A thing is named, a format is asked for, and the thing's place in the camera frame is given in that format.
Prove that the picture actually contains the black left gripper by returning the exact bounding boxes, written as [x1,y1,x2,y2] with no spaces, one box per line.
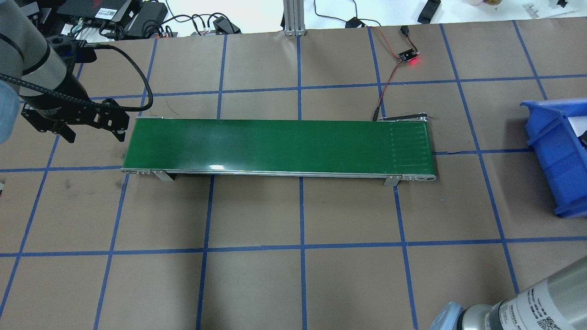
[21,97,130,143]

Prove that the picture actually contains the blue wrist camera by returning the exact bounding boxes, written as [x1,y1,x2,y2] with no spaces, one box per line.
[46,35,97,64]

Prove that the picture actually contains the green conveyor belt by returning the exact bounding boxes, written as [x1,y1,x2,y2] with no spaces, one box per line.
[122,117,437,186]

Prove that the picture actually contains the blue plastic bin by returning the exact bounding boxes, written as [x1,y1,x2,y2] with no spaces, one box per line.
[520,98,587,219]

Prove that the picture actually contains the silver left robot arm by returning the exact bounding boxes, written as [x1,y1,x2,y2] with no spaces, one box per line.
[0,0,142,143]

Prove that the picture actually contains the white foam sheet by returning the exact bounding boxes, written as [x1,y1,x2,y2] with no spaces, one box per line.
[568,115,587,138]

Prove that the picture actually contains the small red-lit circuit board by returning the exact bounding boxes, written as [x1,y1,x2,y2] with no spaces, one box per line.
[398,48,419,63]

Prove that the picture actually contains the black power adapter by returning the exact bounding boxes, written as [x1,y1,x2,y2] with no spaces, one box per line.
[212,16,242,35]

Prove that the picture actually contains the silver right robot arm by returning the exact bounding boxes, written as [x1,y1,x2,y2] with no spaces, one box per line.
[25,115,586,330]

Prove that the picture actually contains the black laptop dock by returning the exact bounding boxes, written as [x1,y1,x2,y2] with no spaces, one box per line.
[56,0,143,28]

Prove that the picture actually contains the aluminium frame post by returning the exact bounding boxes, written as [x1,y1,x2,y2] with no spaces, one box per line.
[283,0,306,36]

